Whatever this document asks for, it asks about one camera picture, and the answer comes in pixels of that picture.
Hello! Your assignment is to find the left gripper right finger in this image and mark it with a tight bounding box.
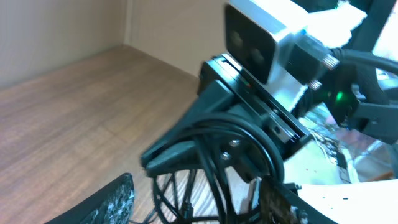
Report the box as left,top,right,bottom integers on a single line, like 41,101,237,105
258,176,336,224

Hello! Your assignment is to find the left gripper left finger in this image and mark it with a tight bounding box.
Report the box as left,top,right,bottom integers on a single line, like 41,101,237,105
47,173,134,224

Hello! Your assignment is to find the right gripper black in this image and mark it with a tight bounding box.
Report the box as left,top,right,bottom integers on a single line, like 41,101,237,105
141,54,311,182

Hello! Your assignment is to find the thick black USB cable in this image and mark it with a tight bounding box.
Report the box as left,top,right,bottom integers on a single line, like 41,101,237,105
129,112,285,224

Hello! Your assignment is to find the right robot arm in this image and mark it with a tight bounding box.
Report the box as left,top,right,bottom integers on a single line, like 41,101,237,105
141,1,397,182

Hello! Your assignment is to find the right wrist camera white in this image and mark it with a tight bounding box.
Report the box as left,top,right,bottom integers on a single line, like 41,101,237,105
224,1,366,111

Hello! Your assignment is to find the right camera cable black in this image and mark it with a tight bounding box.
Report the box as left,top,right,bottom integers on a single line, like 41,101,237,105
292,32,398,91

